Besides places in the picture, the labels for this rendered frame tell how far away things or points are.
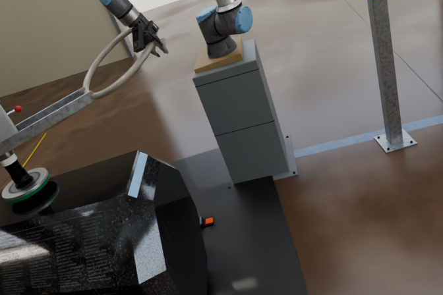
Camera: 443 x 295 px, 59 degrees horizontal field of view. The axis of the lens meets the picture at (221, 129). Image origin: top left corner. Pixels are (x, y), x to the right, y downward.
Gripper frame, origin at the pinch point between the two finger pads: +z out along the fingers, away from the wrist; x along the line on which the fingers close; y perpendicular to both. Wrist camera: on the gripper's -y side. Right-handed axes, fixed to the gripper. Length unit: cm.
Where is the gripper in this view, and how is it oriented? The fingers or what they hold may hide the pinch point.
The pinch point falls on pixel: (161, 54)
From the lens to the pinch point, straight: 188.6
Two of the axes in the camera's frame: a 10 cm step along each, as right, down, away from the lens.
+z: 5.7, 5.7, 5.9
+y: 2.2, -8.0, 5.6
